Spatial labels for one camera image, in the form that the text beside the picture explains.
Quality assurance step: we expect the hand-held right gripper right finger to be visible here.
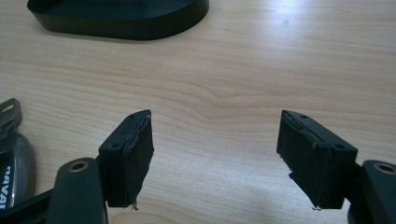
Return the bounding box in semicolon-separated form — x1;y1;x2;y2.
276;109;359;210

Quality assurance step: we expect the grey car key fob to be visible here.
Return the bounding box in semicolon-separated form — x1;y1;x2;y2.
0;97;35;211

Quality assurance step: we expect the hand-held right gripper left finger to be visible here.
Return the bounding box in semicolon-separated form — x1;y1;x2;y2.
97;109;155;209

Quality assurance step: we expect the black oval tray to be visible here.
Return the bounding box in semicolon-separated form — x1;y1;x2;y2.
26;0;210;41

